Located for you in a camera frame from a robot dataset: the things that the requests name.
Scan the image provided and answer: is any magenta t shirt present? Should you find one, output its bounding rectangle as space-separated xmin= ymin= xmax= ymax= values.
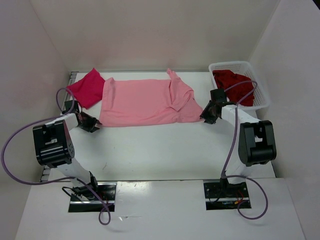
xmin=67 ymin=68 xmax=105 ymax=109

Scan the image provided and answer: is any dark red t shirt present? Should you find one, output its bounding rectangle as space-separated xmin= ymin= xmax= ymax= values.
xmin=212 ymin=69 xmax=254 ymax=103

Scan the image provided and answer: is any light pink t shirt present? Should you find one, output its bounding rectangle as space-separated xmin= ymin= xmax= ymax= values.
xmin=99 ymin=69 xmax=203 ymax=127

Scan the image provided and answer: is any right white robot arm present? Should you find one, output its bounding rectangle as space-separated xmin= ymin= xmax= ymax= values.
xmin=200 ymin=100 xmax=277 ymax=200

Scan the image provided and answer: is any white plastic laundry basket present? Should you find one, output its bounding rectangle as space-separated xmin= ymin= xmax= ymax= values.
xmin=208 ymin=61 xmax=271 ymax=111

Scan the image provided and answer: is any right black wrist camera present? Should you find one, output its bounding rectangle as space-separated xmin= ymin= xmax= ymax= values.
xmin=210 ymin=88 xmax=228 ymax=104

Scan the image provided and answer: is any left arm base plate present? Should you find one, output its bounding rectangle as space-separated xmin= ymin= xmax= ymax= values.
xmin=63 ymin=181 xmax=117 ymax=213

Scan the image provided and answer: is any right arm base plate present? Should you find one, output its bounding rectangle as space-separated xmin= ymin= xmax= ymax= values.
xmin=203 ymin=180 xmax=252 ymax=211

